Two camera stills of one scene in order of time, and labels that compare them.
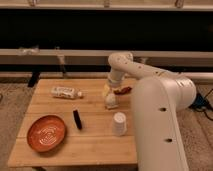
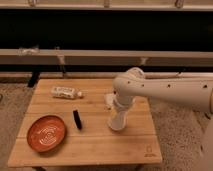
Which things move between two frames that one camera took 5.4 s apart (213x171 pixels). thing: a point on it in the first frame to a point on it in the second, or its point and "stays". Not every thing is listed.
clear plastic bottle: [65, 92] stays
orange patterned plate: [46, 133] stays
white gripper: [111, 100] to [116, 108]
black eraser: [77, 119] stays
